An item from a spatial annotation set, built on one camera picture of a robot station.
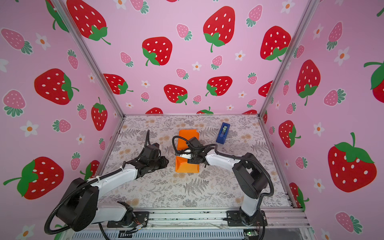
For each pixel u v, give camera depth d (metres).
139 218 0.75
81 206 0.41
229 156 0.53
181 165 0.93
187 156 0.79
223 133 1.04
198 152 0.69
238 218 0.74
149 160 0.68
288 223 0.73
